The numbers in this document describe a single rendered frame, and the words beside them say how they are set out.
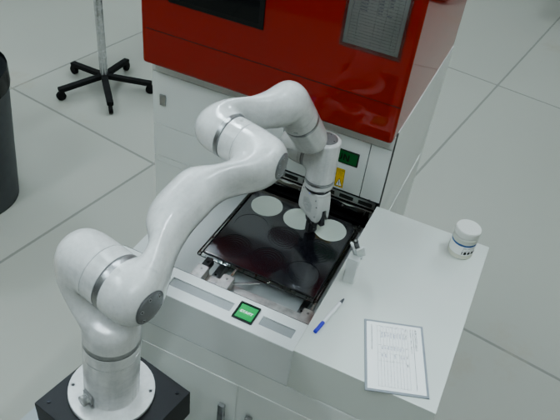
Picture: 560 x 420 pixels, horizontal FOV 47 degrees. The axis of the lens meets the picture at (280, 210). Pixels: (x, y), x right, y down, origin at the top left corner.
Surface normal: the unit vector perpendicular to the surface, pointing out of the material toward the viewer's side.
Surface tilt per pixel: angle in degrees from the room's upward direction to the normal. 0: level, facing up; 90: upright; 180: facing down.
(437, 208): 0
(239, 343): 90
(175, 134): 90
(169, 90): 90
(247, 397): 90
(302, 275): 0
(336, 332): 0
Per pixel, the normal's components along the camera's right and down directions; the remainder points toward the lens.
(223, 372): -0.43, 0.55
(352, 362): 0.10, -0.76
